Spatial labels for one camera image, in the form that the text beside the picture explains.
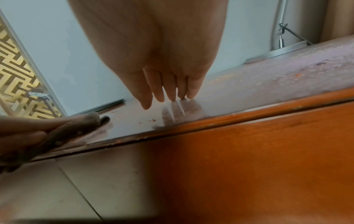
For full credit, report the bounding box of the person's left hand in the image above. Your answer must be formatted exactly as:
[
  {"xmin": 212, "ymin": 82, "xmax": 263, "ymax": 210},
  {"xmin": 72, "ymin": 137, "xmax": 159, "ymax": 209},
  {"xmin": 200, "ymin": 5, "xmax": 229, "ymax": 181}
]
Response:
[{"xmin": 0, "ymin": 115, "xmax": 84, "ymax": 173}]

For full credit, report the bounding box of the person's right hand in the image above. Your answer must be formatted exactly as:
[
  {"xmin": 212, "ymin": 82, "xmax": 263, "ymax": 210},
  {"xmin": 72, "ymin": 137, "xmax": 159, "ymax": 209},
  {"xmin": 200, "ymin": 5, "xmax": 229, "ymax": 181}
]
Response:
[{"xmin": 67, "ymin": 0, "xmax": 229, "ymax": 110}]

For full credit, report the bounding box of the brown cleaning cloth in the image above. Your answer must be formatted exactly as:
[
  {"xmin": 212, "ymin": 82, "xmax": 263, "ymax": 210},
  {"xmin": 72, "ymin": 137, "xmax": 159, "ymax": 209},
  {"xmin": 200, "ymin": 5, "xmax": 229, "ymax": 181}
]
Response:
[{"xmin": 16, "ymin": 113, "xmax": 111, "ymax": 163}]

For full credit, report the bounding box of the wooden folding luggage rack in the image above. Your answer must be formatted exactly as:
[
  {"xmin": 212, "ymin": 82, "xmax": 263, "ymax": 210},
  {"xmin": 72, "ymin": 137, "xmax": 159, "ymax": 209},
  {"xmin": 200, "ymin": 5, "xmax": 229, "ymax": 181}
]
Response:
[{"xmin": 16, "ymin": 85, "xmax": 60, "ymax": 119}]

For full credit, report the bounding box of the gold lattice screen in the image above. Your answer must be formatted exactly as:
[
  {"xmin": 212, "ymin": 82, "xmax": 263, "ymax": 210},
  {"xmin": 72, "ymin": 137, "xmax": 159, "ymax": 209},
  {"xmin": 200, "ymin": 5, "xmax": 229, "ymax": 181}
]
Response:
[{"xmin": 0, "ymin": 21, "xmax": 62, "ymax": 120}]

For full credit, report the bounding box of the silver desk lamp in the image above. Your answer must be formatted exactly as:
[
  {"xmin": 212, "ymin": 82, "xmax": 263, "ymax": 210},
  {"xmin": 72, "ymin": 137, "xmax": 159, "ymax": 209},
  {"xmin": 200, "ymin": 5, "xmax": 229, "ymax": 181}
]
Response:
[{"xmin": 245, "ymin": 0, "xmax": 313, "ymax": 65}]

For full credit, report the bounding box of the red wooden table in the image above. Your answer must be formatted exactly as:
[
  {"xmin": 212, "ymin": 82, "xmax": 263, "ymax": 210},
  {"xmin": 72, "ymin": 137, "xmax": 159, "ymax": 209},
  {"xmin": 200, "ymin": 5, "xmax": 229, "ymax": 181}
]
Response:
[{"xmin": 30, "ymin": 34, "xmax": 354, "ymax": 224}]

